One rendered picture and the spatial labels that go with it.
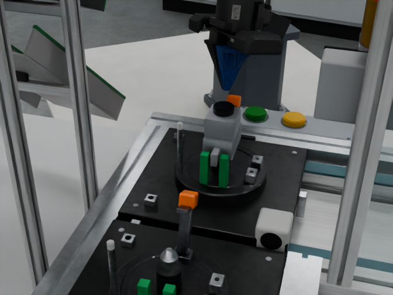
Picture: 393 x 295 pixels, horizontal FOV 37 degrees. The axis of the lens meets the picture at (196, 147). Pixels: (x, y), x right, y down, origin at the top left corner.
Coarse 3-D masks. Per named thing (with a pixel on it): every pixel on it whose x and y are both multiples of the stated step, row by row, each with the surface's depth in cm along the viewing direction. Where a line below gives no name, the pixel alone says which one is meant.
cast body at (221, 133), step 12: (216, 108) 82; (228, 108) 82; (204, 120) 82; (216, 120) 81; (228, 120) 81; (204, 132) 83; (216, 132) 82; (228, 132) 82; (240, 132) 87; (204, 144) 83; (216, 144) 83; (228, 144) 82; (216, 156) 81
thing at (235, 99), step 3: (228, 96) 90; (231, 96) 90; (234, 96) 90; (237, 96) 90; (240, 96) 91; (228, 99) 90; (231, 99) 90; (234, 99) 89; (237, 99) 89; (240, 99) 90; (231, 102) 90; (234, 102) 90; (237, 102) 89; (240, 102) 91; (234, 105) 90; (237, 105) 90
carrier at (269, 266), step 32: (128, 224) 80; (96, 256) 75; (128, 256) 75; (160, 256) 65; (192, 256) 72; (224, 256) 75; (256, 256) 75; (96, 288) 70; (128, 288) 68; (160, 288) 66; (192, 288) 68; (224, 288) 68; (256, 288) 71
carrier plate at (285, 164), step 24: (168, 144) 97; (192, 144) 97; (240, 144) 97; (264, 144) 98; (144, 168) 91; (168, 168) 91; (288, 168) 92; (144, 192) 86; (168, 192) 86; (264, 192) 87; (288, 192) 87; (120, 216) 83; (144, 216) 82; (168, 216) 82; (216, 216) 82; (240, 216) 82; (240, 240) 79
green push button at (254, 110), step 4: (248, 108) 107; (252, 108) 107; (256, 108) 107; (260, 108) 107; (244, 112) 107; (248, 112) 106; (252, 112) 106; (256, 112) 106; (260, 112) 106; (264, 112) 106; (248, 116) 106; (252, 116) 105; (256, 116) 105; (260, 116) 105; (264, 116) 106; (252, 120) 105; (256, 120) 105; (260, 120) 105
